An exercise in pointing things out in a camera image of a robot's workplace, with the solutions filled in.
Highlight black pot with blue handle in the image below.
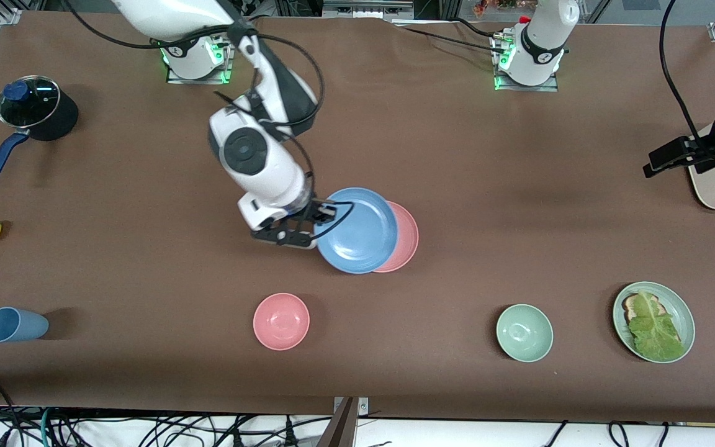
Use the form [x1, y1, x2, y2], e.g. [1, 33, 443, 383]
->
[0, 74, 80, 184]

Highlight pink plate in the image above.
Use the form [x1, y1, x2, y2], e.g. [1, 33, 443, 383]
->
[371, 201, 420, 273]

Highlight green plate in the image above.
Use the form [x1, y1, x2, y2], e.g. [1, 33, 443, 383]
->
[612, 281, 696, 364]

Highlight green bowl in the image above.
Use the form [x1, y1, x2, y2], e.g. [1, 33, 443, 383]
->
[496, 304, 554, 363]

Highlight blue cup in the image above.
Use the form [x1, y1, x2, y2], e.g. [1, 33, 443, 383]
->
[0, 307, 50, 343]

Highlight pink bowl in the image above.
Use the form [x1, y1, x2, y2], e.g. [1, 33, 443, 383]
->
[253, 292, 310, 351]

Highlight glass lid with blue knob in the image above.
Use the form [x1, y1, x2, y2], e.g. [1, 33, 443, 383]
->
[0, 76, 60, 129]

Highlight orange artificial flowers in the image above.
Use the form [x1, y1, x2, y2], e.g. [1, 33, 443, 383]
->
[472, 0, 523, 16]

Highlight grey metal box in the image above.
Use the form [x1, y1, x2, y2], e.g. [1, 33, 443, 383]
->
[322, 0, 415, 22]

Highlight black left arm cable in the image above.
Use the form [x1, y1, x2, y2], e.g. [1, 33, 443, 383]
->
[659, 0, 715, 165]

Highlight small metal table bracket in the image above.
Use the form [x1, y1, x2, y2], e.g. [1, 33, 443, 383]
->
[333, 396, 369, 415]

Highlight green lettuce leaf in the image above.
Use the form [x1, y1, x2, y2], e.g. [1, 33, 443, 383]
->
[627, 290, 686, 362]

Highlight brown table cover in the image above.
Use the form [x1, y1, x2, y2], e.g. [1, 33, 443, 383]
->
[0, 11, 715, 424]

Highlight grey metal post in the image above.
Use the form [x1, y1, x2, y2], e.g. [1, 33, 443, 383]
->
[317, 397, 358, 447]

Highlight black left base cable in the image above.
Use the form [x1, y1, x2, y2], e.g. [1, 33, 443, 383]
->
[395, 17, 510, 55]

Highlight toasted bread slice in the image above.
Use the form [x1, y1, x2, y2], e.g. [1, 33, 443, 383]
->
[622, 293, 683, 343]

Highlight blue plate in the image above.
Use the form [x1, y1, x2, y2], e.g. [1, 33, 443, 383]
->
[314, 187, 399, 274]

